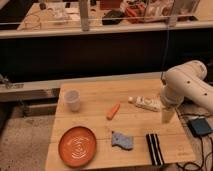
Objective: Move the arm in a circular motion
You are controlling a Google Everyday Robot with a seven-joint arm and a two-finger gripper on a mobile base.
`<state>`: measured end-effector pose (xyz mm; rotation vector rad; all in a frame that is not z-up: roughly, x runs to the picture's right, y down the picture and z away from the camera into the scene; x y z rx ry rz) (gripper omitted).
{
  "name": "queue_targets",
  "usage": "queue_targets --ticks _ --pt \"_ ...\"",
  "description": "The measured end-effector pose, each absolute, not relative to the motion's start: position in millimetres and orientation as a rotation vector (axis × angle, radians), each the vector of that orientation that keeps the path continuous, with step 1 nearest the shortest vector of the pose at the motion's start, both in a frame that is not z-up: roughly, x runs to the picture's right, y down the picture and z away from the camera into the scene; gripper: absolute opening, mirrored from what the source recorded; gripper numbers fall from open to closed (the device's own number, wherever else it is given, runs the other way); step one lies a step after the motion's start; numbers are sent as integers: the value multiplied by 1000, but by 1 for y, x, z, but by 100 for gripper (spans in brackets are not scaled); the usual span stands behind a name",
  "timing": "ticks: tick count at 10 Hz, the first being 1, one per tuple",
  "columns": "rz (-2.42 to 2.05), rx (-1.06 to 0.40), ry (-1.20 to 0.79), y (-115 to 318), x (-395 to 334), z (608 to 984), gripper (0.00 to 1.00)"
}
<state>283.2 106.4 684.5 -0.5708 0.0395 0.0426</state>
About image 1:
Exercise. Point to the orange red tool on bench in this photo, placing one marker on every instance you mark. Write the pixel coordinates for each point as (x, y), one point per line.
(135, 13)

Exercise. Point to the orange carrot toy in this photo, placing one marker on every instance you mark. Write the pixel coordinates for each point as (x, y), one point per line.
(113, 111)

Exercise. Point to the left metal post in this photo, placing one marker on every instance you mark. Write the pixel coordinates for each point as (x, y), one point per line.
(83, 8)

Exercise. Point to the blue sponge cloth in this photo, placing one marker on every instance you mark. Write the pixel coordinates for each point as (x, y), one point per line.
(122, 141)

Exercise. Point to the orange round plate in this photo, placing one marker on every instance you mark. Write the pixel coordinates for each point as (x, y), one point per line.
(77, 146)

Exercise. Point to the black white striped block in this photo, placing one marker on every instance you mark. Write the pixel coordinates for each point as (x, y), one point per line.
(154, 150)

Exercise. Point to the beige wooden end effector block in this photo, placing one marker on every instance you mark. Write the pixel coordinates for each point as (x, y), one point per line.
(167, 114)

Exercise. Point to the metal post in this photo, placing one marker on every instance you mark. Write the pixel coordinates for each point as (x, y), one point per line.
(172, 20)
(83, 8)

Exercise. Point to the white tube bottle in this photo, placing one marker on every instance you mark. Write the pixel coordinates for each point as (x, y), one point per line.
(145, 103)

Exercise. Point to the right metal post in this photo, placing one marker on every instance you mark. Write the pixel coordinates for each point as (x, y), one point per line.
(172, 20)

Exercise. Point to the metal rail beam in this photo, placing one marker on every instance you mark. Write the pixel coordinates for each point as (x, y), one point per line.
(51, 88)

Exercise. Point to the black object on bench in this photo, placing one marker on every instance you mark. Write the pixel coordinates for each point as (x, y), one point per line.
(112, 17)

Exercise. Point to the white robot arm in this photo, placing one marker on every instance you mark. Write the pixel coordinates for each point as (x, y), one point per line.
(185, 81)

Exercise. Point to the translucent plastic cup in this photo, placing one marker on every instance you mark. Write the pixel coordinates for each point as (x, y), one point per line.
(72, 100)

